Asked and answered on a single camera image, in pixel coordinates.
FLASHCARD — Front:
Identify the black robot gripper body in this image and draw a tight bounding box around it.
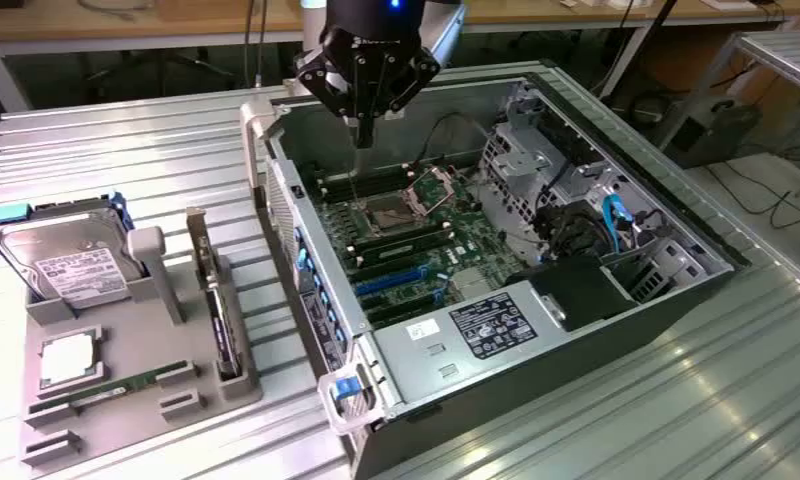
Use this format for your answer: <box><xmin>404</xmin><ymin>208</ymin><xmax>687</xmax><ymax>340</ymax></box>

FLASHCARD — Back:
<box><xmin>324</xmin><ymin>0</ymin><xmax>431</xmax><ymax>64</ymax></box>

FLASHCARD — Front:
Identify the graphics card with metal bracket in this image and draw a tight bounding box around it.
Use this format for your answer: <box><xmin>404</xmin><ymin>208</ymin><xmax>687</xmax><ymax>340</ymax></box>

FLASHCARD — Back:
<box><xmin>183</xmin><ymin>206</ymin><xmax>243</xmax><ymax>382</ymax></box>

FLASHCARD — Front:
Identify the black RAM slot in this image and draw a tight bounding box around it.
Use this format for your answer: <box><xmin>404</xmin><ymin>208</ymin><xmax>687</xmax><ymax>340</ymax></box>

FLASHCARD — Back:
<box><xmin>317</xmin><ymin>168</ymin><xmax>416</xmax><ymax>202</ymax></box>

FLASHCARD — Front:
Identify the metal socket cover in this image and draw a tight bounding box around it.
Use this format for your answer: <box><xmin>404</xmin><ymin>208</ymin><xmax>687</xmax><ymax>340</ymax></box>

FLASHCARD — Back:
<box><xmin>404</xmin><ymin>167</ymin><xmax>463</xmax><ymax>214</ymax></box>

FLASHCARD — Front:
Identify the metal disk bay cage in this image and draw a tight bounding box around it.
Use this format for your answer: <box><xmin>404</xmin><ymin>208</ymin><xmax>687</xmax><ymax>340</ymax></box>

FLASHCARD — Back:
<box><xmin>477</xmin><ymin>82</ymin><xmax>616</xmax><ymax>217</ymax></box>

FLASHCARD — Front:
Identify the thin socket locking lever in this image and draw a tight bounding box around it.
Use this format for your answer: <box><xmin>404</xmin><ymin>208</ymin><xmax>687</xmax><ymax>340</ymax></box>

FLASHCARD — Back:
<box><xmin>348</xmin><ymin>147</ymin><xmax>365</xmax><ymax>211</ymax></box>

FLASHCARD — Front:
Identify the wooden desk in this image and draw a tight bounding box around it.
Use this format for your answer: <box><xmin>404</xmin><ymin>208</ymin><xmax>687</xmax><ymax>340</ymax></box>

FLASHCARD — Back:
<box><xmin>0</xmin><ymin>0</ymin><xmax>800</xmax><ymax>45</ymax></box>

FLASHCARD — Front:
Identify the CPU socket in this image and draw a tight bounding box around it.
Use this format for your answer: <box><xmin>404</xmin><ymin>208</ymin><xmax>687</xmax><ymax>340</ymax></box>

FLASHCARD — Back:
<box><xmin>364</xmin><ymin>192</ymin><xmax>436</xmax><ymax>237</ymax></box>

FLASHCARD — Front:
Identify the installed RAM stick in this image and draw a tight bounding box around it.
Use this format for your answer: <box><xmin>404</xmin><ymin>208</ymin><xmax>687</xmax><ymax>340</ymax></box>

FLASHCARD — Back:
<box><xmin>344</xmin><ymin>227</ymin><xmax>456</xmax><ymax>267</ymax></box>

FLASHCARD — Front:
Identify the green motherboard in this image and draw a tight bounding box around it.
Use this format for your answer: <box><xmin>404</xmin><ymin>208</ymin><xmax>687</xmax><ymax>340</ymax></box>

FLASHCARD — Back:
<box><xmin>309</xmin><ymin>159</ymin><xmax>548</xmax><ymax>331</ymax></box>

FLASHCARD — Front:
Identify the blue expansion slot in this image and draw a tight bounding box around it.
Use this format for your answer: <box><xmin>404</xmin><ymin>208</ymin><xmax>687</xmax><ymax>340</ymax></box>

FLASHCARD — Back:
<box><xmin>352</xmin><ymin>263</ymin><xmax>429</xmax><ymax>297</ymax></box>

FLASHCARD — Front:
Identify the silver chipset heatsink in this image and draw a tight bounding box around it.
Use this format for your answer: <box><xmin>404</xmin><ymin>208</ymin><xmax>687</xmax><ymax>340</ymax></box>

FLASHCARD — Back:
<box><xmin>448</xmin><ymin>268</ymin><xmax>503</xmax><ymax>297</ymax></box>

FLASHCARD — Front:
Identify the short black expansion slot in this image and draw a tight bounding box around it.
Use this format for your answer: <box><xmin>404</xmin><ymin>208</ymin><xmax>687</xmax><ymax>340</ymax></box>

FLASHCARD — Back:
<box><xmin>361</xmin><ymin>291</ymin><xmax>441</xmax><ymax>312</ymax></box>

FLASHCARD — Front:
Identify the black box on floor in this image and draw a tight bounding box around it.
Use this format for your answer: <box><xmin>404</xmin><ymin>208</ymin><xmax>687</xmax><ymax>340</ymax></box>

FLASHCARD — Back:
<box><xmin>666</xmin><ymin>98</ymin><xmax>763</xmax><ymax>169</ymax></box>

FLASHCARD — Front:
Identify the long black expansion slot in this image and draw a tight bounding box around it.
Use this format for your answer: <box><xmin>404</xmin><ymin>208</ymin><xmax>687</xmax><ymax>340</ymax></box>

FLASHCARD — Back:
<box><xmin>365</xmin><ymin>299</ymin><xmax>452</xmax><ymax>326</ymax></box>

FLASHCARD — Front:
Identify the black plastic air shroud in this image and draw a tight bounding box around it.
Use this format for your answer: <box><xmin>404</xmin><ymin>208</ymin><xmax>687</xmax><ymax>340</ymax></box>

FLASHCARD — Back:
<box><xmin>504</xmin><ymin>253</ymin><xmax>636</xmax><ymax>334</ymax></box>

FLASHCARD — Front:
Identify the silver hard disk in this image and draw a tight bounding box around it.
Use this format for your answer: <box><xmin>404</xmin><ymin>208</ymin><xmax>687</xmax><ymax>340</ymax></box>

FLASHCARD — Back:
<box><xmin>0</xmin><ymin>211</ymin><xmax>143</xmax><ymax>310</ymax></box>

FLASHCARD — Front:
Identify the blue disk carrier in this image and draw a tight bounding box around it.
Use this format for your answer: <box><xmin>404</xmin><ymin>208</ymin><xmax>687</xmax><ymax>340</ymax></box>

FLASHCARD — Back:
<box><xmin>0</xmin><ymin>191</ymin><xmax>135</xmax><ymax>242</ymax></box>

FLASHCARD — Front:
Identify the grey power supply unit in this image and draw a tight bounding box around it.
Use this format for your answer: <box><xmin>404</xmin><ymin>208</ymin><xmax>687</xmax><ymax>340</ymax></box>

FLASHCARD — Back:
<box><xmin>369</xmin><ymin>278</ymin><xmax>570</xmax><ymax>407</ymax></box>

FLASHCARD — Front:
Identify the blue case latch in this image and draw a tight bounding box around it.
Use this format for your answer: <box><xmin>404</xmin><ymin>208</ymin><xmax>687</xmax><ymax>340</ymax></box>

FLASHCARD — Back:
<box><xmin>331</xmin><ymin>376</ymin><xmax>363</xmax><ymax>400</ymax></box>

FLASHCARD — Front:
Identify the grey parts rack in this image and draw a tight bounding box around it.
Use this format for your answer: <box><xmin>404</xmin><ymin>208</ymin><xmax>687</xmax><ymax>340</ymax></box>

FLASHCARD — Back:
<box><xmin>16</xmin><ymin>224</ymin><xmax>265</xmax><ymax>469</ymax></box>

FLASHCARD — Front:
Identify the open black PC case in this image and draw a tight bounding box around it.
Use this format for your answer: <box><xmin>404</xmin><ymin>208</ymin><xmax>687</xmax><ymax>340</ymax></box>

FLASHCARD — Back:
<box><xmin>239</xmin><ymin>58</ymin><xmax>754</xmax><ymax>480</ymax></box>

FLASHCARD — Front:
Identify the CPU chip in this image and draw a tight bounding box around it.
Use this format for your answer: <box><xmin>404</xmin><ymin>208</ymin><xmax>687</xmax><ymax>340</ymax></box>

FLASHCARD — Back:
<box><xmin>37</xmin><ymin>332</ymin><xmax>103</xmax><ymax>390</ymax></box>

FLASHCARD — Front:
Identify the green loose RAM stick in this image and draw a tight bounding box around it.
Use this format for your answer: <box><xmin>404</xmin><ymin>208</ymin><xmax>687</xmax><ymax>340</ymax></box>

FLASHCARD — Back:
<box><xmin>34</xmin><ymin>362</ymin><xmax>192</xmax><ymax>407</ymax></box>

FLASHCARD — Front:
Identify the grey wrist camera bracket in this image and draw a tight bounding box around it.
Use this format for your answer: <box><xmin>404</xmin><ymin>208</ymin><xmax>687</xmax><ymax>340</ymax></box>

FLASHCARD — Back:
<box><xmin>425</xmin><ymin>3</ymin><xmax>469</xmax><ymax>72</ymax></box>

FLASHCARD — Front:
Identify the black looped wire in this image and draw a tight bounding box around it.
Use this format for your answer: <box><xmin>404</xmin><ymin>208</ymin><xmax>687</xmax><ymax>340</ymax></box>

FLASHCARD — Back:
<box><xmin>419</xmin><ymin>111</ymin><xmax>496</xmax><ymax>167</ymax></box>

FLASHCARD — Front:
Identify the blue disk wire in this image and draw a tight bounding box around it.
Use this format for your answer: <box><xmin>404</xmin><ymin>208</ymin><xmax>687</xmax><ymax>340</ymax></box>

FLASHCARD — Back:
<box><xmin>598</xmin><ymin>193</ymin><xmax>627</xmax><ymax>257</ymax></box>

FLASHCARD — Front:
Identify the aluminium frame table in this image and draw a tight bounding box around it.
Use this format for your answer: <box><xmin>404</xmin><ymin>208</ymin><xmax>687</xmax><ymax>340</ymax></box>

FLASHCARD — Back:
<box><xmin>690</xmin><ymin>29</ymin><xmax>800</xmax><ymax>151</ymax></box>

